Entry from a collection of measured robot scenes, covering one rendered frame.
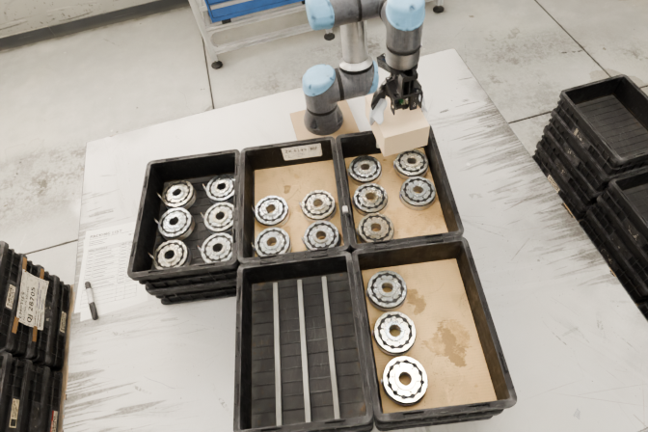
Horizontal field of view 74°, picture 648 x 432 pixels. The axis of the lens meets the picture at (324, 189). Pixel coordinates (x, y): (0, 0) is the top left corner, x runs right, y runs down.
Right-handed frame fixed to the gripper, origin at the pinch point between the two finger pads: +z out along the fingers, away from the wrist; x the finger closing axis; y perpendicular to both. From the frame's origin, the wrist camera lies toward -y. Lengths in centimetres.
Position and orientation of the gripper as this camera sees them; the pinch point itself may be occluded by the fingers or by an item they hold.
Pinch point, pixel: (395, 116)
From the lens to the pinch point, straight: 118.0
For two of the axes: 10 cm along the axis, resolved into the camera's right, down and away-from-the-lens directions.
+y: 2.5, 7.9, -5.6
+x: 9.6, -2.6, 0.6
